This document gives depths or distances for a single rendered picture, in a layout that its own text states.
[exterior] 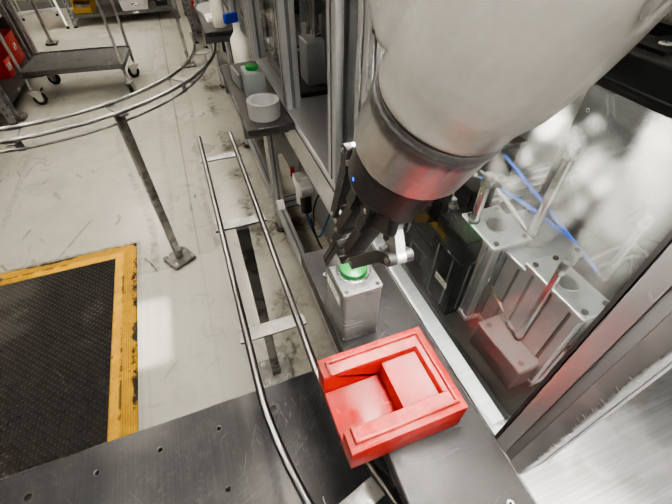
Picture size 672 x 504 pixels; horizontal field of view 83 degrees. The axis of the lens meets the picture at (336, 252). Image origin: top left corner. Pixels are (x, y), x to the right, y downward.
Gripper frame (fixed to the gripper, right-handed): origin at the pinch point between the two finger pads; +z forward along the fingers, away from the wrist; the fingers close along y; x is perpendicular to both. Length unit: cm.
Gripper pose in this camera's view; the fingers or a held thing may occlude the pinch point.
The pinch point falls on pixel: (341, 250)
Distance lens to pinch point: 46.0
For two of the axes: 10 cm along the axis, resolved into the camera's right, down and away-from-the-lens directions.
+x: -9.2, 2.3, -3.2
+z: -2.3, 3.5, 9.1
